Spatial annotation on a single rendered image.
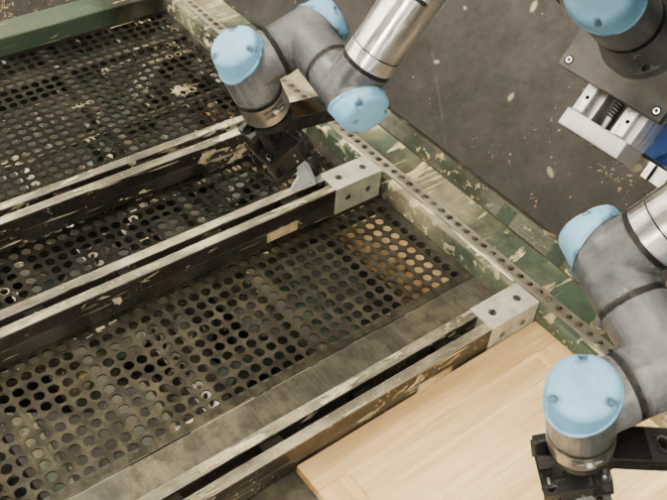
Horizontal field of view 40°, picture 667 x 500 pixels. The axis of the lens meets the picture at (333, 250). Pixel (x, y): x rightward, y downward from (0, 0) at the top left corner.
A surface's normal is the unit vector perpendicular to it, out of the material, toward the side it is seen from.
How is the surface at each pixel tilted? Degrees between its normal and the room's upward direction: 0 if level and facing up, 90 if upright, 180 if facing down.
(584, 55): 0
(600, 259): 6
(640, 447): 60
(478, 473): 53
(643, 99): 0
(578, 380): 31
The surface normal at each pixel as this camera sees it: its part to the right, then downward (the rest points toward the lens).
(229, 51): -0.26, -0.50
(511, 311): 0.08, -0.72
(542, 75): -0.58, -0.14
